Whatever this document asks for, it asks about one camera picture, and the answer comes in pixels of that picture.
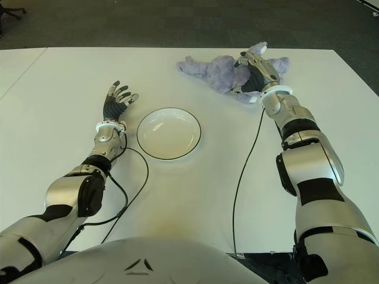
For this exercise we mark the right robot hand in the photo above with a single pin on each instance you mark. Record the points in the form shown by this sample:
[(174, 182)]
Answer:
[(263, 75)]

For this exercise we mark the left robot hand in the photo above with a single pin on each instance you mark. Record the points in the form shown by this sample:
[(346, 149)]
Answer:
[(112, 106)]

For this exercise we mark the purple plush bunny doll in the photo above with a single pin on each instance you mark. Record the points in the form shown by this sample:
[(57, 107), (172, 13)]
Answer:
[(219, 71)]

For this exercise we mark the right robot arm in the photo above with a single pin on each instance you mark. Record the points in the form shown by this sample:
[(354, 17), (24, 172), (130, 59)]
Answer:
[(311, 165)]

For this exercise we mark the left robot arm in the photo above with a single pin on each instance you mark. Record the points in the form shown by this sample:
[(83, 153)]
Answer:
[(65, 189)]

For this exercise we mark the white plate black rim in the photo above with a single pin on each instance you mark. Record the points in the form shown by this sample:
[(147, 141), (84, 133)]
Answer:
[(168, 134)]

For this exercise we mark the white panel corner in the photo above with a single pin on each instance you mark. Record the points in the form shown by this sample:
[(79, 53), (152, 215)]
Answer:
[(370, 2)]

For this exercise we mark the black office chair base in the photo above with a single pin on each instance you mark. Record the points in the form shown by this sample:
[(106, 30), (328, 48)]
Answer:
[(13, 11)]

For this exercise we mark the grey robot torso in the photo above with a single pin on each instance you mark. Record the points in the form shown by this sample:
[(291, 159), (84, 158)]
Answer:
[(142, 251)]

